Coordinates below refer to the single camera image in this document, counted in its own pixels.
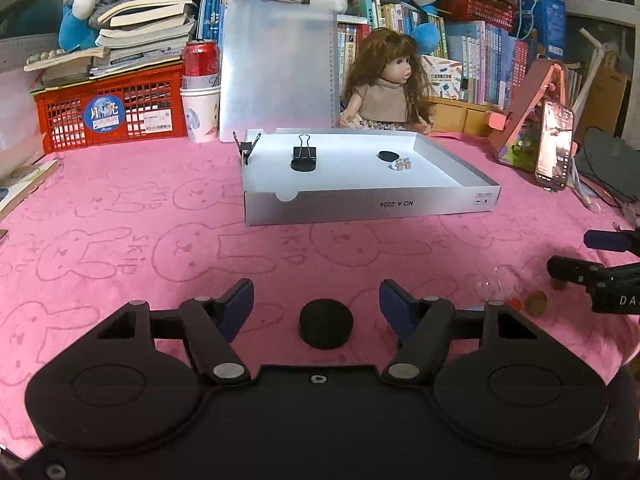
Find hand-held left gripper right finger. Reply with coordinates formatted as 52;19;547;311
378;279;538;386

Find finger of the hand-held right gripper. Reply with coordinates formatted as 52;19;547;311
584;229;640;254
546;256;607;292

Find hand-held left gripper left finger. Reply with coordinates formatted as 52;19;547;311
95;278;256;386

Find thick black round lid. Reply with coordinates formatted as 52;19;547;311
298;299;354;351

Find grey cardboard box tray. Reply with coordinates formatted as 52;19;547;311
241;127;502;227

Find large black binder clip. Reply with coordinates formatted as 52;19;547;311
291;133;318;163

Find clear plastic cup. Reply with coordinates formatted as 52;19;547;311
472;266;526;306

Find dark grey bag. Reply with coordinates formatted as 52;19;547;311
572;127;640;206

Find pink rabbit print towel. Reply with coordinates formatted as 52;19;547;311
0;127;640;461

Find smartphone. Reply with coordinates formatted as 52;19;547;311
535;99;575;192

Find brown cardboard box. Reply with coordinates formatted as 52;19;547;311
575;52;631;141

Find pink phone stand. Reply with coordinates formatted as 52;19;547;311
482;57;576;171

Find small black binder clip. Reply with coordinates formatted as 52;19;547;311
232;130;262;166

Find wooden shelf box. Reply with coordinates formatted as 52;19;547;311
427;95;516;138

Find white printed paper cup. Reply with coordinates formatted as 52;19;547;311
179;85;222;144

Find brown haired doll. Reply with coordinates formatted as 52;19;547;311
340;28;436;136

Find row of upright books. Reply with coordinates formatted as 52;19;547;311
337;0;543;111

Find blue printed carton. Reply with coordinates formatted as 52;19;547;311
520;0;568;61

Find white pencil print box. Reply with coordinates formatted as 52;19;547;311
425;55;463;101

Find red crate with round label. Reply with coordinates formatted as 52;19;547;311
31;60;190;155

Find red drink can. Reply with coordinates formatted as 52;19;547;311
181;39;221;91

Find translucent clipboard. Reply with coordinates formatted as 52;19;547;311
218;0;341;143

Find red plastic basket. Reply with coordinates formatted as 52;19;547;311
440;0;518;33

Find white paper sheets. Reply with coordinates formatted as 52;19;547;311
0;67;48;171

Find stack of worn books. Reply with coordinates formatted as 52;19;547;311
25;0;213;88

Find blue slim books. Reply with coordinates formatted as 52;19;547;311
195;0;231;43

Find small blue white plush toy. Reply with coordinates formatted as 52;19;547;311
59;0;103;53

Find grey grid cutting mat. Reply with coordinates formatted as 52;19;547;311
0;35;66;73

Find white tube frame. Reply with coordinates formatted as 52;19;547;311
580;27;618;111

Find bead string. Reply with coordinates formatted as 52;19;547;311
25;49;68;67

